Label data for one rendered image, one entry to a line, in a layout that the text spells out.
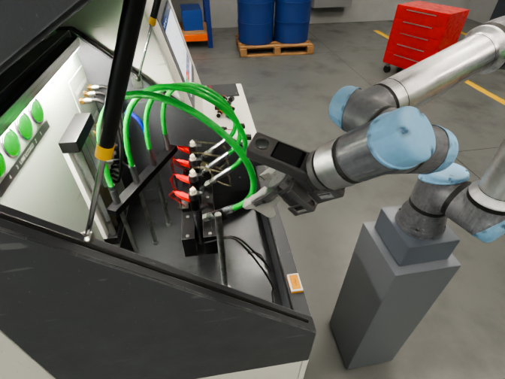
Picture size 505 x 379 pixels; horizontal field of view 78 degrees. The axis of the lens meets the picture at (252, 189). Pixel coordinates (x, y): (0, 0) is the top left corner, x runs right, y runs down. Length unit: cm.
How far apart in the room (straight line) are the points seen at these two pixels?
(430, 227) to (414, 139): 72
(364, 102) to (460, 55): 22
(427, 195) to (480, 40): 45
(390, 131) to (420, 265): 84
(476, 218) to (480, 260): 156
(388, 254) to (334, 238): 110
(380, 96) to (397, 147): 20
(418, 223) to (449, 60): 56
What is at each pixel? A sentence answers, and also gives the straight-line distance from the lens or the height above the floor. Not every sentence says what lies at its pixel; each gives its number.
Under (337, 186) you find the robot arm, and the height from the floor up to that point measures 137.
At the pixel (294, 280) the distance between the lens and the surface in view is 85.
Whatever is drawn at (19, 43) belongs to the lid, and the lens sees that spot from 32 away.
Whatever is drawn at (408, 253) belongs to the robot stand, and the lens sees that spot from 112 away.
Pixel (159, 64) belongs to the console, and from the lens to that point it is 106.
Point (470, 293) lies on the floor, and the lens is 233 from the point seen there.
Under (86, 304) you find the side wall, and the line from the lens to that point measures 61.
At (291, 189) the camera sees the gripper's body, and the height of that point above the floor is 132.
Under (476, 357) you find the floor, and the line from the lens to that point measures 211.
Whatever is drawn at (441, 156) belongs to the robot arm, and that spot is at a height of 141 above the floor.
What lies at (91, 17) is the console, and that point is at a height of 147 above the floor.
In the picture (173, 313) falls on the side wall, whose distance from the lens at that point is 63.
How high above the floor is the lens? 167
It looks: 41 degrees down
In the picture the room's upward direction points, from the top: straight up
